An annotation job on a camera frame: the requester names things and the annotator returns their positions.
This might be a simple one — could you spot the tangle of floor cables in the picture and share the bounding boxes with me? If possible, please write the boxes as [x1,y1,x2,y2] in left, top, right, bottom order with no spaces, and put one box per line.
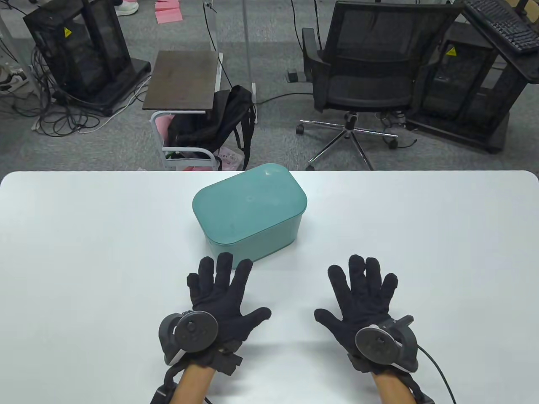
[32,46,152,138]

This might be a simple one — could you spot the person's left forearm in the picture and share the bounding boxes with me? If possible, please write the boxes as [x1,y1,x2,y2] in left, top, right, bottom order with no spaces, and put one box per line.
[171,364,214,404]

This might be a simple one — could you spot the grey white right hand controller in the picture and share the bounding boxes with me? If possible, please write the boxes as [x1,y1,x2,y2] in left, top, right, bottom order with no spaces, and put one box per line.
[355,315,420,373]

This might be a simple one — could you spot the pink paper sheets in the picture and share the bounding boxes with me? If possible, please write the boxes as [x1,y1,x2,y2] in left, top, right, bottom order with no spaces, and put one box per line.
[155,0,184,24]

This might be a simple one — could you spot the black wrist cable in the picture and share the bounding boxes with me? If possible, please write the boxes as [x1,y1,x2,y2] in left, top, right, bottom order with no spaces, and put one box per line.
[416,344,458,404]

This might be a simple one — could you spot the brown top white side table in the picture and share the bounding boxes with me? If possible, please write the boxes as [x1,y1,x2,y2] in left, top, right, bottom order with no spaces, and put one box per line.
[142,50,224,171]

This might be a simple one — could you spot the teal plastic lid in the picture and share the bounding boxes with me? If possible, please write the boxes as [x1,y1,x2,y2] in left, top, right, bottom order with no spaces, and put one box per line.
[192,163,307,246]

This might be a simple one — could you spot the pink printed packet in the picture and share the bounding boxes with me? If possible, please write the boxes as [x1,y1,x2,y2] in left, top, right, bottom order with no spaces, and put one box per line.
[216,145,245,171]

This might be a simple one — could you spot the black floor cable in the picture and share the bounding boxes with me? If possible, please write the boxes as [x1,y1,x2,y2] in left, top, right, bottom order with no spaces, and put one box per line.
[254,92,315,105]

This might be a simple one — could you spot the person's left hand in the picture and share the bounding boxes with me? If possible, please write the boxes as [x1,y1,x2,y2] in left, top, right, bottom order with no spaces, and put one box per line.
[187,252,272,377]

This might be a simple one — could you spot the teal plastic storage box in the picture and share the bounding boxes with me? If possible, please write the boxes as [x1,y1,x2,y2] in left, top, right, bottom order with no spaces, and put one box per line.
[204,207,307,267]

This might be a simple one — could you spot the black backpack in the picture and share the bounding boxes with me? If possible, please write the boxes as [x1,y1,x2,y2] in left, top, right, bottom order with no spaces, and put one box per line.
[168,85,257,171]

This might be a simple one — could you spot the black workstation cart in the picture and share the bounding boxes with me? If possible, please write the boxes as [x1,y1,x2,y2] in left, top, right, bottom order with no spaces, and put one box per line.
[406,0,539,154]

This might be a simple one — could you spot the grey white left hand controller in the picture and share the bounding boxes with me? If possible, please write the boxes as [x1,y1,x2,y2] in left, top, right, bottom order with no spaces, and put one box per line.
[159,311,219,366]

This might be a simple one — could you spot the black mesh office chair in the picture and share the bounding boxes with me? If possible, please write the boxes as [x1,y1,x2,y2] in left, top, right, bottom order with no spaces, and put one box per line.
[296,1,464,171]

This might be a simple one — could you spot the pink bag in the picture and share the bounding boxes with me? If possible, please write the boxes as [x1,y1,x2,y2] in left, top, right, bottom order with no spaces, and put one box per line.
[153,114,176,149]

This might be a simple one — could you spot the grey white hand controller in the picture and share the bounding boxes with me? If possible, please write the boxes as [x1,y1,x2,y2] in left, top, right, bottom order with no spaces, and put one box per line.
[159,311,219,366]
[355,315,420,373]

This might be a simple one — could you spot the person's right forearm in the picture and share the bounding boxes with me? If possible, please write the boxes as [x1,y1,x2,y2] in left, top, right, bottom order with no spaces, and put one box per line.
[373,372,416,404]

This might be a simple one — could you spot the metal stand pole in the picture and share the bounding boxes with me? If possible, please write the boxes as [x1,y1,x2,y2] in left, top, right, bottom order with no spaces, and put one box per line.
[242,0,259,102]

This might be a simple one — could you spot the black cables under cart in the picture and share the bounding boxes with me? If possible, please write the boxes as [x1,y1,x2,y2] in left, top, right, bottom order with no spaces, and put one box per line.
[380,110,418,149]

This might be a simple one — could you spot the black mesh computer cabinet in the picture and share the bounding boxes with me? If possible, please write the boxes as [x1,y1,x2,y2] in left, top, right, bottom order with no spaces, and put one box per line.
[23,0,152,117]

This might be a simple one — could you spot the person's right hand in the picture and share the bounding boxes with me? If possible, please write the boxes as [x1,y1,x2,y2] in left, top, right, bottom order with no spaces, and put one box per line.
[314,254,406,373]

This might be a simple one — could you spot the black keyboard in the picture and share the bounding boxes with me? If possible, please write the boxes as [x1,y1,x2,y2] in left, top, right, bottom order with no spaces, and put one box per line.
[463,0,534,55]

